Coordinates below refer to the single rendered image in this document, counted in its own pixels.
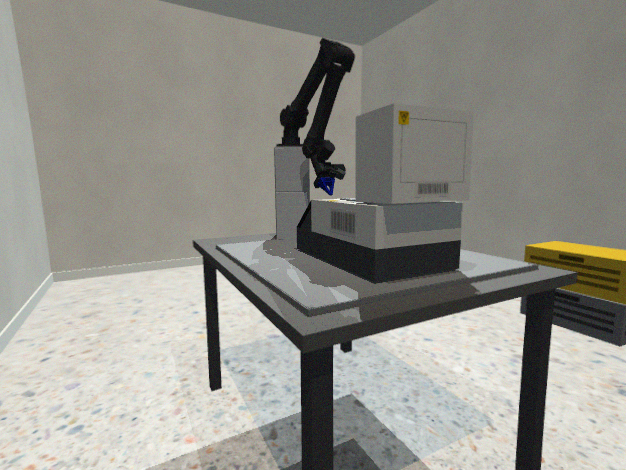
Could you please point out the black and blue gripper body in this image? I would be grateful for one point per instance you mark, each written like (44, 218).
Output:
(320, 172)

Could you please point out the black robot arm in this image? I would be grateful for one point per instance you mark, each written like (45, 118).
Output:
(297, 112)

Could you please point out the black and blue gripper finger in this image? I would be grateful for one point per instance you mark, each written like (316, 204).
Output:
(324, 180)
(320, 185)

